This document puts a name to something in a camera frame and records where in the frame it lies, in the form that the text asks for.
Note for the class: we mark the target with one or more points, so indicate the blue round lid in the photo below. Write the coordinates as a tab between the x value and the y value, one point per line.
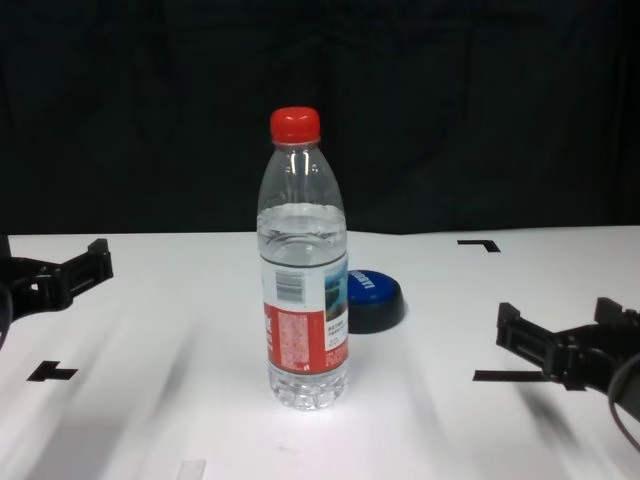
375	295

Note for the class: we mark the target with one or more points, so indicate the black T-shaped tape mark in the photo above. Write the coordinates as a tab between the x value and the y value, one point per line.
57	372
505	376

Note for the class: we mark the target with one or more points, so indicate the black L-shaped tape mark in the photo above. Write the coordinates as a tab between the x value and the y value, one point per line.
487	243

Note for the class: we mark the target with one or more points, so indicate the black curtain backdrop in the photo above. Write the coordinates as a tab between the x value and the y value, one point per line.
150	100

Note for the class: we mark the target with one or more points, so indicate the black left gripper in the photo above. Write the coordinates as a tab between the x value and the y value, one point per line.
25	290

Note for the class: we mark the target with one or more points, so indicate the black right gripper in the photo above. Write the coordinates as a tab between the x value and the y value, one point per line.
585	355

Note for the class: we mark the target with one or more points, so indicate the clear water bottle red cap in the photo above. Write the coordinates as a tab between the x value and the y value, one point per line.
300	280

